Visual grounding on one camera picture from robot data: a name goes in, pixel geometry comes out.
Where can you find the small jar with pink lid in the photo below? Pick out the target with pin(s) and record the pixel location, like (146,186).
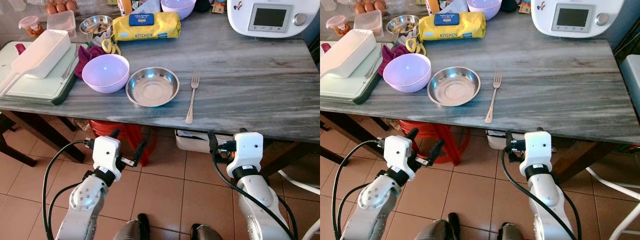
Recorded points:
(337,24)
(31,25)

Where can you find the dark wooden table leg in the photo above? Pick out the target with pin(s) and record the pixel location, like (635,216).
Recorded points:
(285,152)
(357,135)
(47,135)
(580,157)

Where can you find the small steel bowl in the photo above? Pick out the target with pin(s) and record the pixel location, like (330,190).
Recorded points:
(96,24)
(402,23)

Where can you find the yellow kitchen wipes pack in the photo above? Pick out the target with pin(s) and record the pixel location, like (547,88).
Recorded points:
(150,29)
(455,29)

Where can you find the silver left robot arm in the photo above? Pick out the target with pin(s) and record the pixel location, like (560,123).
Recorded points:
(85,200)
(372,200)

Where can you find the clear plastic food container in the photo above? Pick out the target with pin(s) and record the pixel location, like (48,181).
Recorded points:
(367,22)
(61,22)

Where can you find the white plastic box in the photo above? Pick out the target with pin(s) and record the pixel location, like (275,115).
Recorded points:
(192,141)
(496,140)

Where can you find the lilac plastic bowl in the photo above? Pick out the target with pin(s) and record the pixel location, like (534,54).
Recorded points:
(407,73)
(484,7)
(105,73)
(178,7)

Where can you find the magenta cloth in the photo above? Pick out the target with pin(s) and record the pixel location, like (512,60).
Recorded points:
(82,57)
(387,56)

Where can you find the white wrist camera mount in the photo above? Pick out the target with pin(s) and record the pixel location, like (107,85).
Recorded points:
(247,152)
(106,152)
(536,152)
(397,152)

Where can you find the shallow steel plate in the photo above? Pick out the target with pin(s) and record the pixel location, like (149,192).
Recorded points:
(454,86)
(152,87)

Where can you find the small printed packet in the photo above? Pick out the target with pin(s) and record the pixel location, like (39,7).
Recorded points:
(219,6)
(524,6)

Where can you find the white kitchen appliance with screen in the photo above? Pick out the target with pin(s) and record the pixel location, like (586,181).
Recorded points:
(240,20)
(542,20)

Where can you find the red plastic stool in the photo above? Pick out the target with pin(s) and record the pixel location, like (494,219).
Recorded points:
(420,127)
(107,127)

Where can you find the brown egg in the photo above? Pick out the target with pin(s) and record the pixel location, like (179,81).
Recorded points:
(71,4)
(359,7)
(369,6)
(61,6)
(51,7)
(379,4)

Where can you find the orange packet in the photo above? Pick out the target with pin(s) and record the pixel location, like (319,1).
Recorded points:
(125,6)
(432,6)

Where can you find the steel fork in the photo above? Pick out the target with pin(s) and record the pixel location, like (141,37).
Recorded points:
(70,67)
(192,100)
(372,66)
(493,100)

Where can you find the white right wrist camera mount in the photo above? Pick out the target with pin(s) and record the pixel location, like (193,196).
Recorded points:
(247,152)
(536,152)

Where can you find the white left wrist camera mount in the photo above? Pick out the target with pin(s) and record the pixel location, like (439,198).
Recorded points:
(106,152)
(397,152)

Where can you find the pale green cutting board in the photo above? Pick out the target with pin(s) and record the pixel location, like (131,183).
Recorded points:
(345,89)
(35,89)

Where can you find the robot right leg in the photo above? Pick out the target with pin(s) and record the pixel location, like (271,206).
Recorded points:
(510,234)
(205,234)

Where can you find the pale blue plastic seat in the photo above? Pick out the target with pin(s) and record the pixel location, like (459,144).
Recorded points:
(632,75)

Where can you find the white tube chair frame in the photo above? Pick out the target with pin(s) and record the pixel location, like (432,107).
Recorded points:
(612,186)
(300,184)

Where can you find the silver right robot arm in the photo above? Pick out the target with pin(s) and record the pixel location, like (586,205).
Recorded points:
(547,200)
(255,205)

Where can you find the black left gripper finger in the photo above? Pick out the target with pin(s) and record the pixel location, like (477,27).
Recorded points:
(412,133)
(436,151)
(114,133)
(139,151)

